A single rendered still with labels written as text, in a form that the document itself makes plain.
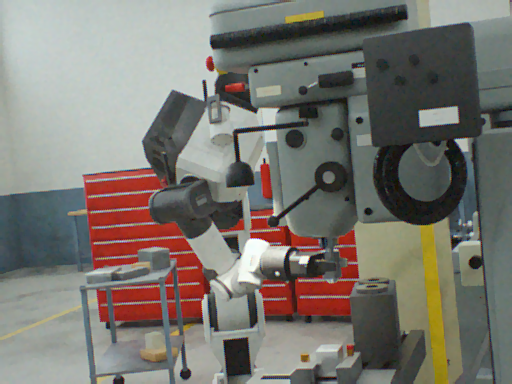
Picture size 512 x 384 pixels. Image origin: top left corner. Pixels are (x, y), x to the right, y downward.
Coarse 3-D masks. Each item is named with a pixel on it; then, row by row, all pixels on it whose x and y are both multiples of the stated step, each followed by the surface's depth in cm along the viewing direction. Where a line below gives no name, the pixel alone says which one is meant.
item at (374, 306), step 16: (368, 288) 223; (384, 288) 223; (352, 304) 221; (368, 304) 221; (384, 304) 220; (352, 320) 222; (368, 320) 221; (384, 320) 220; (368, 336) 221; (384, 336) 220; (400, 336) 238; (368, 352) 222; (384, 352) 221
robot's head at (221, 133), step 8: (224, 104) 221; (216, 112) 221; (224, 112) 221; (224, 120) 219; (216, 128) 217; (224, 128) 217; (232, 128) 220; (216, 136) 217; (224, 136) 218; (232, 136) 218; (216, 144) 221; (224, 144) 222
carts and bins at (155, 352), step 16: (144, 256) 519; (160, 256) 514; (96, 272) 484; (112, 272) 481; (128, 272) 482; (144, 272) 492; (160, 272) 496; (176, 272) 547; (80, 288) 469; (96, 288) 470; (160, 288) 471; (176, 288) 547; (112, 304) 549; (176, 304) 548; (112, 320) 548; (112, 336) 549; (160, 336) 498; (176, 336) 548; (112, 352) 522; (128, 352) 517; (144, 352) 493; (160, 352) 486; (176, 352) 493; (96, 368) 486; (112, 368) 482; (128, 368) 477; (144, 368) 474; (160, 368) 473
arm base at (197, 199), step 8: (184, 184) 226; (192, 184) 221; (200, 184) 222; (184, 192) 218; (192, 192) 218; (200, 192) 221; (208, 192) 224; (152, 200) 224; (184, 200) 217; (192, 200) 218; (200, 200) 220; (208, 200) 223; (152, 208) 224; (184, 208) 218; (192, 208) 217; (200, 208) 220; (208, 208) 223; (152, 216) 224; (192, 216) 218; (200, 216) 220; (160, 224) 227
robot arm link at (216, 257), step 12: (216, 228) 228; (192, 240) 225; (204, 240) 224; (216, 240) 226; (204, 252) 226; (216, 252) 227; (228, 252) 230; (204, 264) 230; (216, 264) 228; (228, 264) 230; (216, 276) 230; (216, 288) 229; (228, 300) 230
